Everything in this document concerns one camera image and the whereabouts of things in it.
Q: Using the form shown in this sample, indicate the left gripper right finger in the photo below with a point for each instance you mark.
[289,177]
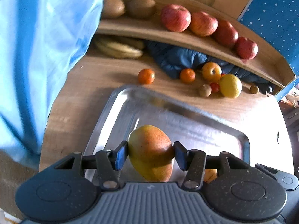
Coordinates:
[194,162]

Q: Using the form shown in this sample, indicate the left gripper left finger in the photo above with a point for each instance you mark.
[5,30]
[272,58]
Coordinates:
[107,164]

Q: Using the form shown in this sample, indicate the pale spotted apple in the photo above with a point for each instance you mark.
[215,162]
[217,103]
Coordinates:
[210,175]

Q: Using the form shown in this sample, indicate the green red mango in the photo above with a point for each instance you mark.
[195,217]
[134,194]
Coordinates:
[151,153]

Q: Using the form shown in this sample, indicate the small brown kiwi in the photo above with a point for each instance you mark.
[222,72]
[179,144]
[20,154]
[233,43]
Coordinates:
[205,90]

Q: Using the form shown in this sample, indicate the red cherry tomato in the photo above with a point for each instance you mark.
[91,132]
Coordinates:
[214,87]

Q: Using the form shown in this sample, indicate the yellow lemon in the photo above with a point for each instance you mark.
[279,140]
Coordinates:
[230,86]

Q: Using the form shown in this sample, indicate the orange mandarin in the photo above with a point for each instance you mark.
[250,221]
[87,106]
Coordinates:
[146,76]
[187,75]

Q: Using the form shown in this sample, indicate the orange yellow persimmon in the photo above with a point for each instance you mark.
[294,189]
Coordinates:
[211,72]

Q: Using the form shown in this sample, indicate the small brown longan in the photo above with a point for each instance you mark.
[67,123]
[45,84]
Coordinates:
[254,89]

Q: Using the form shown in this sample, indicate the steel rectangular tray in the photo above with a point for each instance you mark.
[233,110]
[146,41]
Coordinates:
[130,107]

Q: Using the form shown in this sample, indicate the dark blue jacket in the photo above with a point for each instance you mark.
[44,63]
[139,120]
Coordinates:
[173,59]

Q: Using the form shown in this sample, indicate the yellow bananas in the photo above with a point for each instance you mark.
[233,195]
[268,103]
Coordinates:
[114,48]

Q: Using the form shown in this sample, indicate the red apple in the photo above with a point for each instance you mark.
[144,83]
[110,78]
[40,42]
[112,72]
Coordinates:
[202,24]
[245,48]
[225,34]
[175,18]

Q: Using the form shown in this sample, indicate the light blue garment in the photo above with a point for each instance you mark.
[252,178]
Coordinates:
[41,40]

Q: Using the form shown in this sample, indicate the brown kiwi far left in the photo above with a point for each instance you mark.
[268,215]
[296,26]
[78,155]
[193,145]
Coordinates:
[113,9]

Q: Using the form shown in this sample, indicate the blue starred board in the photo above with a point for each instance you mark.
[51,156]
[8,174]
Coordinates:
[276,21]

